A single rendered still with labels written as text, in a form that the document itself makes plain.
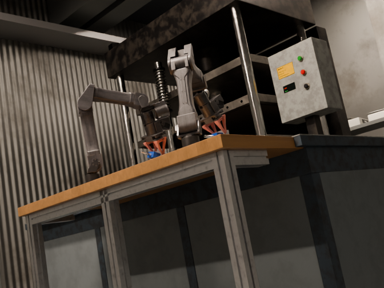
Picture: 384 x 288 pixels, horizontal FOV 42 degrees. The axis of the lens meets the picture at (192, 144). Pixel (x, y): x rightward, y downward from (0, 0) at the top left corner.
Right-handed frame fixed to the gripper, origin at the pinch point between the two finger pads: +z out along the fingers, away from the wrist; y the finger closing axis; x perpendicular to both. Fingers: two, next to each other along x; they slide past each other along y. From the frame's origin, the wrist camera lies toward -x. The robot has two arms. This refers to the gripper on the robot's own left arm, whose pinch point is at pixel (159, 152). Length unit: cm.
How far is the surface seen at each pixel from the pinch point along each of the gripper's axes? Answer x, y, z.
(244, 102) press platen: -84, 13, -3
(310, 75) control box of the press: -93, -29, -9
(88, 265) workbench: 23, 55, 50
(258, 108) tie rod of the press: -77, -1, 1
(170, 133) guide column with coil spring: -76, 74, 7
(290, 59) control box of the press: -96, -17, -19
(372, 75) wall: -306, 39, 29
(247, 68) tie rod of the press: -84, 3, -22
